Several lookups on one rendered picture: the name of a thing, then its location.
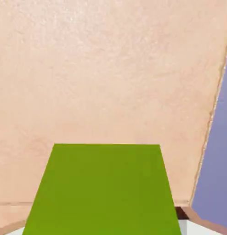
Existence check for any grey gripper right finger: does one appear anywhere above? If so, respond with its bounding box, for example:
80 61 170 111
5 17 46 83
175 206 225 235

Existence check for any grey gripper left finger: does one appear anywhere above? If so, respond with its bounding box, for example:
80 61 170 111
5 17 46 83
3 226 26 235

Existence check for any small green cube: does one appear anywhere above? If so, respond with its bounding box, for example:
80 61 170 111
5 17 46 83
22 143 183 235

